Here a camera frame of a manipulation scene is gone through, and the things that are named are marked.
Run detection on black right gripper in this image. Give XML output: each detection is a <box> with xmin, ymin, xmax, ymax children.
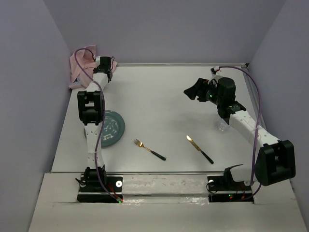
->
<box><xmin>183</xmin><ymin>78</ymin><xmax>223</xmax><ymax>106</ymax></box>

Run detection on pink cloth placemat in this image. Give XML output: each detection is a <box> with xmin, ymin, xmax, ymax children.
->
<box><xmin>68</xmin><ymin>44</ymin><xmax>118</xmax><ymax>90</ymax></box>

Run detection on teal ceramic plate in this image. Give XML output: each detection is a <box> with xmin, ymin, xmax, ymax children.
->
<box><xmin>80</xmin><ymin>110</ymin><xmax>125</xmax><ymax>152</ymax></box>

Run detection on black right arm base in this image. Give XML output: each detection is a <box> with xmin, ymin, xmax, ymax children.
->
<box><xmin>206</xmin><ymin>175</ymin><xmax>254</xmax><ymax>203</ymax></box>

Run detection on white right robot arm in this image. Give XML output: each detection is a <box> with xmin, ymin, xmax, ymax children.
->
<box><xmin>184</xmin><ymin>77</ymin><xmax>296</xmax><ymax>189</ymax></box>

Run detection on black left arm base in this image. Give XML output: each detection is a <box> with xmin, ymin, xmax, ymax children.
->
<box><xmin>75</xmin><ymin>174</ymin><xmax>123</xmax><ymax>203</ymax></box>

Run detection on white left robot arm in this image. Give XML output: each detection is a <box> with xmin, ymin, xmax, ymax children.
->
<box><xmin>77</xmin><ymin>56</ymin><xmax>112</xmax><ymax>191</ymax></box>

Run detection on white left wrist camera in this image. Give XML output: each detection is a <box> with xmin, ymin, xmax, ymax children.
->
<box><xmin>95</xmin><ymin>56</ymin><xmax>101</xmax><ymax>69</ymax></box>

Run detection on gold knife black handle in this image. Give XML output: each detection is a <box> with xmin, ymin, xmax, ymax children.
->
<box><xmin>186</xmin><ymin>135</ymin><xmax>214</xmax><ymax>164</ymax></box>

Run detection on gold fork black handle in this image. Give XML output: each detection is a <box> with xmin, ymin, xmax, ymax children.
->
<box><xmin>134</xmin><ymin>139</ymin><xmax>166</xmax><ymax>161</ymax></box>

